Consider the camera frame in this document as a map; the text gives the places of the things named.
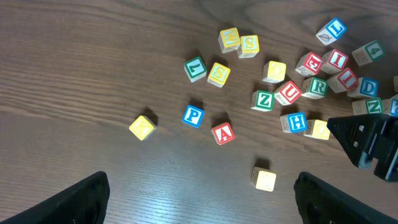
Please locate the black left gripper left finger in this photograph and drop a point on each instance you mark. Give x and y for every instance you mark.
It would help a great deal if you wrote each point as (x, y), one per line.
(85, 202)

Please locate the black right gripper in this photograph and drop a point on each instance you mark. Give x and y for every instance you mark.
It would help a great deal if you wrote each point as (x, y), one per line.
(366, 137)

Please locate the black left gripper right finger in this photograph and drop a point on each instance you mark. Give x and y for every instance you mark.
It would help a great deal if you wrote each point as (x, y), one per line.
(319, 202)

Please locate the yellow O block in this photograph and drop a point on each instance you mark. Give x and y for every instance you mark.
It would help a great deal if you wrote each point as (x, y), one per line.
(317, 129)

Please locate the yellow C block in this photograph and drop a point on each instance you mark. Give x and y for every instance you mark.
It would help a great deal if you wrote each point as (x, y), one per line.
(263, 179)

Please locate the green R block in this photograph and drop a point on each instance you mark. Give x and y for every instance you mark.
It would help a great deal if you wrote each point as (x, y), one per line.
(314, 88)

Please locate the green N block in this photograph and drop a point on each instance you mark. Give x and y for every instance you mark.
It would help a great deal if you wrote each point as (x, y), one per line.
(367, 106)

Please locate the blue 2 block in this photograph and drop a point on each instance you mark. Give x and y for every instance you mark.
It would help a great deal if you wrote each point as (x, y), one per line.
(390, 106)

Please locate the blue D block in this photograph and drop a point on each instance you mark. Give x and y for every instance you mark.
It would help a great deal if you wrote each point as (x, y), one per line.
(366, 88)

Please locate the red I block front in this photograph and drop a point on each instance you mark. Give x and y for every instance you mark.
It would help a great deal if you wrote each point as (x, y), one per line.
(343, 81)

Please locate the red i block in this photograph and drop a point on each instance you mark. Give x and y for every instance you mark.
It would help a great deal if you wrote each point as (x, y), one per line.
(343, 81)
(334, 61)

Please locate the blue H block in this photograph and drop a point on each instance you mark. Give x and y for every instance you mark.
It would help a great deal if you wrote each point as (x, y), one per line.
(294, 122)

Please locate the green B block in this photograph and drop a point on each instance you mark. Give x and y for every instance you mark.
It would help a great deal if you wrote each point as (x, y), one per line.
(395, 82)

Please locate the red I block back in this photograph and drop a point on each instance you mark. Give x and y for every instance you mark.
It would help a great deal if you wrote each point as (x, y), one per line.
(334, 61)

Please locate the green 4 block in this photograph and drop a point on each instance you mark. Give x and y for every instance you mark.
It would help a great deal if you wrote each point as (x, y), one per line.
(368, 53)

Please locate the red U block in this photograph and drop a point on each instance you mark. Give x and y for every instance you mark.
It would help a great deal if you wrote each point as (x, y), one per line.
(287, 93)

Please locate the red E block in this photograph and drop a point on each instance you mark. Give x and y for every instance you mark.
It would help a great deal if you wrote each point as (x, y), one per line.
(309, 65)

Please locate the yellow K block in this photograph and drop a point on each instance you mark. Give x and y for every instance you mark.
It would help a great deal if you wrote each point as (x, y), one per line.
(142, 127)

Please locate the green Z block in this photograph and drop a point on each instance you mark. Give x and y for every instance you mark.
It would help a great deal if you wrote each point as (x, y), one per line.
(262, 101)

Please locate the yellow Q block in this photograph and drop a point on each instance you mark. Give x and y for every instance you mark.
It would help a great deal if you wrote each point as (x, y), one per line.
(274, 72)

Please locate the blue L block back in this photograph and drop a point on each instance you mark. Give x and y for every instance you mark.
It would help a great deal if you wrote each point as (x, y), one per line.
(331, 32)

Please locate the red A block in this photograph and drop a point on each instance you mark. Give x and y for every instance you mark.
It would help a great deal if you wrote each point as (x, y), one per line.
(223, 133)

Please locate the blue P block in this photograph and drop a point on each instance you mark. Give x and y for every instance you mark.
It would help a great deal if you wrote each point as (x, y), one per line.
(193, 116)

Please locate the yellow S block back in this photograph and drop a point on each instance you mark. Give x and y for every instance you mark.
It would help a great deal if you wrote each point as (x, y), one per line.
(249, 47)

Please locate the yellow s block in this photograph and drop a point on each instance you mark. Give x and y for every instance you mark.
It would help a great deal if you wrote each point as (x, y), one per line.
(249, 47)
(218, 75)

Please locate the yellow W block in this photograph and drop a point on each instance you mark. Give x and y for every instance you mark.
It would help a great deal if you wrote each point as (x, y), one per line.
(229, 40)

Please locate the green 7 block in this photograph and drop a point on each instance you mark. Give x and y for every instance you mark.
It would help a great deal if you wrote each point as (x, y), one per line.
(195, 69)

